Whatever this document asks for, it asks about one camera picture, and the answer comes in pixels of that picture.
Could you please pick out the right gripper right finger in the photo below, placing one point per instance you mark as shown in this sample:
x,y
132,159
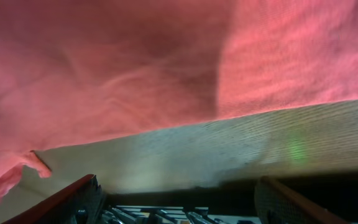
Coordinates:
x,y
276,203

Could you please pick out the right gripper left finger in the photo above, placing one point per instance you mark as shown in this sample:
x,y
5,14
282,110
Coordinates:
x,y
80,202

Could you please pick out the red printed t-shirt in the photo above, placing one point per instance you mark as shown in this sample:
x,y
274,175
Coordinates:
x,y
77,72

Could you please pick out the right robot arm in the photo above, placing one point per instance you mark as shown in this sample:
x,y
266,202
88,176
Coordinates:
x,y
330,198

